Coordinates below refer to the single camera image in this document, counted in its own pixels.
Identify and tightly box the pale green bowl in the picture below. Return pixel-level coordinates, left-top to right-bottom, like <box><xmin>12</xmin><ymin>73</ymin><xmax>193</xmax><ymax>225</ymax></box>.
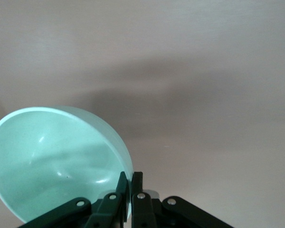
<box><xmin>0</xmin><ymin>105</ymin><xmax>134</xmax><ymax>225</ymax></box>

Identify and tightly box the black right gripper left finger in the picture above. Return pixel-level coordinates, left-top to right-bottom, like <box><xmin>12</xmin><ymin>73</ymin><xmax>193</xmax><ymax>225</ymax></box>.
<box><xmin>18</xmin><ymin>171</ymin><xmax>132</xmax><ymax>228</ymax></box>

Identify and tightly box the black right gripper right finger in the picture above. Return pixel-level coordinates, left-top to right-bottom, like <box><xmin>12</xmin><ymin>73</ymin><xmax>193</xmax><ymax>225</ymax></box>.
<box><xmin>131</xmin><ymin>171</ymin><xmax>235</xmax><ymax>228</ymax></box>

